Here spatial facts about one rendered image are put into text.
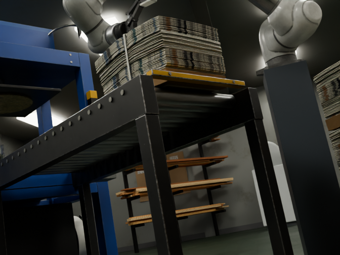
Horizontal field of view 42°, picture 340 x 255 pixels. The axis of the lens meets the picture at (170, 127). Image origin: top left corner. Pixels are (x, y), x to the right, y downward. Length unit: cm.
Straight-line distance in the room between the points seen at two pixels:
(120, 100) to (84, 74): 156
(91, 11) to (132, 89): 66
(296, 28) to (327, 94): 43
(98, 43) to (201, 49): 53
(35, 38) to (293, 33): 163
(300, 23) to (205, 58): 63
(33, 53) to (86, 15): 97
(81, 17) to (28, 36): 112
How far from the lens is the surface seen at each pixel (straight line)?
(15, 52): 274
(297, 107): 211
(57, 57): 285
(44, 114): 336
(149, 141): 123
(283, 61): 219
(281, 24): 209
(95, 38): 190
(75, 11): 188
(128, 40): 157
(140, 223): 881
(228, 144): 1104
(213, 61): 157
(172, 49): 144
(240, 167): 1096
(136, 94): 129
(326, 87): 177
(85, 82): 288
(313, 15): 206
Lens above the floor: 36
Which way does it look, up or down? 13 degrees up
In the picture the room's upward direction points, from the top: 10 degrees counter-clockwise
